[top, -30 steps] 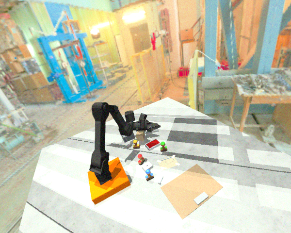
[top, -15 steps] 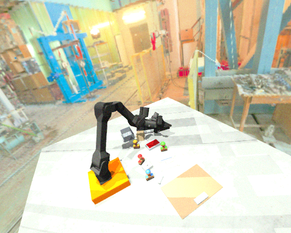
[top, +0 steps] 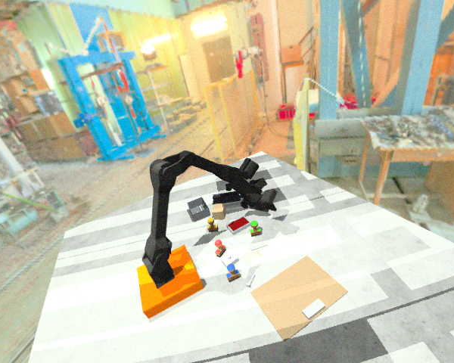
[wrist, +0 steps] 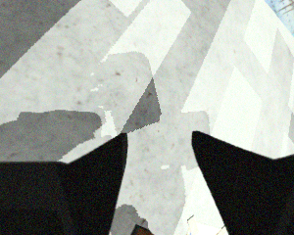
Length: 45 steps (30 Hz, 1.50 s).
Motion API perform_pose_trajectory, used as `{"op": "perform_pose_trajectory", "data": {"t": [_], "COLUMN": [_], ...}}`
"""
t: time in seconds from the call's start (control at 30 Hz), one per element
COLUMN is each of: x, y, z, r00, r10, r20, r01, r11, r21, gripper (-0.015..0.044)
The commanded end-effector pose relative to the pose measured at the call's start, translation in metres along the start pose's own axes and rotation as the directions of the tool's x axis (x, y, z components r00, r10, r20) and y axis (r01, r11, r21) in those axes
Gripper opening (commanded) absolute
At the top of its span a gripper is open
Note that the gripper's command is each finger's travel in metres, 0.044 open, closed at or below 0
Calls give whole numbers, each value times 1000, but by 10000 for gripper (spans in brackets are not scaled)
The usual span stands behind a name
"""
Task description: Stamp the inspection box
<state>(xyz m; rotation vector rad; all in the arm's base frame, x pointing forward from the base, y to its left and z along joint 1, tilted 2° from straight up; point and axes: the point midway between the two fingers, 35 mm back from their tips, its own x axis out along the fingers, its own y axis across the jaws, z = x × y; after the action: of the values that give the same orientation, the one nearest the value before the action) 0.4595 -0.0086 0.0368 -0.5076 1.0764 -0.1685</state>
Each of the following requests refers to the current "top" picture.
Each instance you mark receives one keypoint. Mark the red ink pad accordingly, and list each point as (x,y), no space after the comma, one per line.
(238,225)

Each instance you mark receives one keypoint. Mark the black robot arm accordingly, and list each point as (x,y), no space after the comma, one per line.
(163,174)

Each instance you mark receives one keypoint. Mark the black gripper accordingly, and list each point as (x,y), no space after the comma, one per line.
(263,202)

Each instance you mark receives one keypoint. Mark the wooden rubber stamp with yellow knob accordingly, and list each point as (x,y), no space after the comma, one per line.
(211,227)

